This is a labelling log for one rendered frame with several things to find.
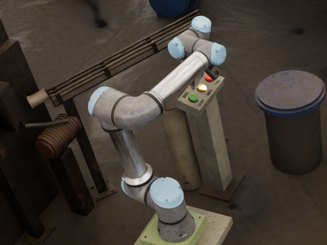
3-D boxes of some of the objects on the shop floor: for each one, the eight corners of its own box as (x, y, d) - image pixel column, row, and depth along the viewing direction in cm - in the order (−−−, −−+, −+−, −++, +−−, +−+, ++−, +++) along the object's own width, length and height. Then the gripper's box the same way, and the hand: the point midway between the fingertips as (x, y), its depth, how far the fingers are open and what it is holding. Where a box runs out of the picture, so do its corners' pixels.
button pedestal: (197, 197, 299) (171, 98, 261) (219, 165, 314) (197, 66, 276) (226, 205, 291) (204, 105, 253) (247, 172, 305) (229, 72, 267)
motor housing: (65, 215, 309) (28, 136, 276) (90, 185, 322) (58, 107, 289) (85, 222, 302) (50, 142, 270) (110, 191, 315) (79, 112, 283)
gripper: (191, 39, 246) (185, 76, 262) (180, 52, 240) (174, 89, 256) (209, 47, 243) (203, 85, 259) (199, 61, 238) (192, 97, 254)
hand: (195, 87), depth 256 cm, fingers closed
